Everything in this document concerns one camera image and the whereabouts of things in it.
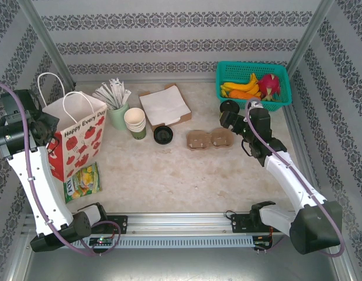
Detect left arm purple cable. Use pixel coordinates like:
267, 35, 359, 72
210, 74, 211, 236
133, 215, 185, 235
0, 81, 122, 258

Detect aluminium frame post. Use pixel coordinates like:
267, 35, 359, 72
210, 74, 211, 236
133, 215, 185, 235
15, 0, 77, 88
284, 0, 336, 77

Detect teal plastic basket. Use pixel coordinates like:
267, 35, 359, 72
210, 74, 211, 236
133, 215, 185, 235
215, 60, 292, 114

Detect aluminium mounting rail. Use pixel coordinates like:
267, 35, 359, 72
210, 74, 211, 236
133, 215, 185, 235
21, 212, 342, 235

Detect aluminium table edge rail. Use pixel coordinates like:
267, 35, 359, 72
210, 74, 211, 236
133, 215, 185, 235
75, 78, 218, 85

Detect pink dragon fruit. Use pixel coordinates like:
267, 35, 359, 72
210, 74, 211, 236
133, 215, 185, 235
257, 73, 282, 102

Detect brown cardboard napkin tray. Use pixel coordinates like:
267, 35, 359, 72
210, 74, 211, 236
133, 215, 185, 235
138, 83, 193, 132

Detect red white paper gift bag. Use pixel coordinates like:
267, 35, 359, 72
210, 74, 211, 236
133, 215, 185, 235
37, 72, 108, 183

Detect mint green straw cup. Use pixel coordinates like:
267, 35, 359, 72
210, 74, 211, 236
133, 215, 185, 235
106, 101, 130, 131

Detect grey slotted cable duct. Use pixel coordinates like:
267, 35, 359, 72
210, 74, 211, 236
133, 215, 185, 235
59, 236, 254, 249

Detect green yellow snack packet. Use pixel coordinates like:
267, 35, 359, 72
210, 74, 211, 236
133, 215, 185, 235
63, 162, 102, 204

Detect brown pulp cup carrier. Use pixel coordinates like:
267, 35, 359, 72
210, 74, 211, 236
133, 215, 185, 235
185, 127, 236, 152

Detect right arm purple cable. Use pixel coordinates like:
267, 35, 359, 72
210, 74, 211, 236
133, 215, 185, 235
244, 99, 345, 258

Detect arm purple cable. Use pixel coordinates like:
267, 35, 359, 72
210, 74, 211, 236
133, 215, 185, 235
0, 81, 122, 258
244, 99, 345, 258

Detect orange carrot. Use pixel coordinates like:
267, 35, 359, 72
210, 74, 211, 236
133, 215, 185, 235
229, 90, 259, 102

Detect yellow banana bunch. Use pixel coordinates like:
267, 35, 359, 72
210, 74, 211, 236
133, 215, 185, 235
220, 73, 261, 99

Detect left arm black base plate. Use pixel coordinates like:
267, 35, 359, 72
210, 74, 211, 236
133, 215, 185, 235
91, 215, 129, 235

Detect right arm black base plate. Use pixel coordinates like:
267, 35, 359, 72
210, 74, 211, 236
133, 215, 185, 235
230, 213, 285, 234

